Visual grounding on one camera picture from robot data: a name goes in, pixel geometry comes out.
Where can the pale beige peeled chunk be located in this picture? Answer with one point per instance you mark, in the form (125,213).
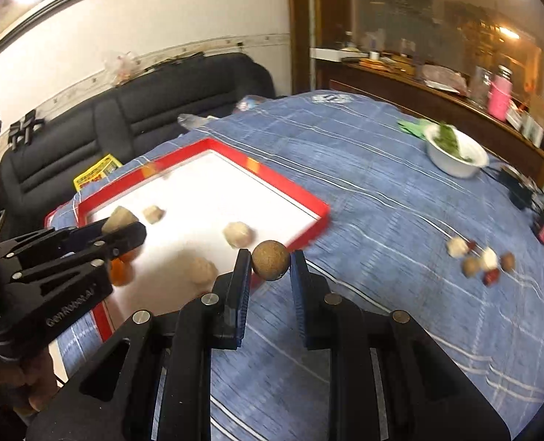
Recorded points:
(239,233)
(118,218)
(201,271)
(456,246)
(152,213)
(489,258)

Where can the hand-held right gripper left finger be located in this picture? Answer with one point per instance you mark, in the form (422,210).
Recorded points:
(242,294)

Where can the orange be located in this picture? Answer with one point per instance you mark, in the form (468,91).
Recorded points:
(121,273)

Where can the brown longan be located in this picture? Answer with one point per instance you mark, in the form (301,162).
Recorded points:
(272,259)
(507,262)
(472,266)

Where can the black power adapter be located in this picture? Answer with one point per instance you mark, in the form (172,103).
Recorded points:
(520,190)

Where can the long white box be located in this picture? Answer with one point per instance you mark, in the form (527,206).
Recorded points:
(331,53)

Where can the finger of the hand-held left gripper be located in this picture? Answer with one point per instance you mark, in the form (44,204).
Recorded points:
(47,239)
(116,246)

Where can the clear plastic bag with snacks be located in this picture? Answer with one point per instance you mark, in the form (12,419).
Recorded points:
(122,66)

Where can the black sofa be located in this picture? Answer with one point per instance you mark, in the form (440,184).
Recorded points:
(161,96)

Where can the person's left hand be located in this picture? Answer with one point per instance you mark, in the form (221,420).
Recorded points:
(28,376)

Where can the clear drinking glass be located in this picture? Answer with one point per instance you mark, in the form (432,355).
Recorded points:
(481,85)

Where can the clear bag with blue print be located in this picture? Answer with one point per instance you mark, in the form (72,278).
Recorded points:
(249,102)

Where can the green leafy vegetable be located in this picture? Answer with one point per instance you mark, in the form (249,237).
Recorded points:
(449,140)

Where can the white bowl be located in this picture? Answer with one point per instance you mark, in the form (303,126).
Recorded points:
(460,163)

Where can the wooden framed glass cabinet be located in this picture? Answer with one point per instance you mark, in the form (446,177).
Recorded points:
(302,32)

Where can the yellow printed packet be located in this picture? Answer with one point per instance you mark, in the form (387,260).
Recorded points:
(95,172)

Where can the pink flask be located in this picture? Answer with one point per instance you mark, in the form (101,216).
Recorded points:
(499,96)

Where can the red tray with white inside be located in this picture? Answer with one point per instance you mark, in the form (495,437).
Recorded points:
(194,188)

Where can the black wall clips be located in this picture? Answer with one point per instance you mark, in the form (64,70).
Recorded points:
(24,131)

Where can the blue plaid tablecloth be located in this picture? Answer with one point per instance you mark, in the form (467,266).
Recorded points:
(368,220)

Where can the white boxes on counter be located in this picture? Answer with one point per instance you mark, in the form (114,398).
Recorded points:
(524,124)

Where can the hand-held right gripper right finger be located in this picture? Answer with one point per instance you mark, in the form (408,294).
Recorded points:
(299,294)

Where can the grey clear plastic bag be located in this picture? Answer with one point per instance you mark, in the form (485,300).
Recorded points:
(194,121)

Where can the red date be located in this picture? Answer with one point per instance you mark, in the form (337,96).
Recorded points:
(472,244)
(491,277)

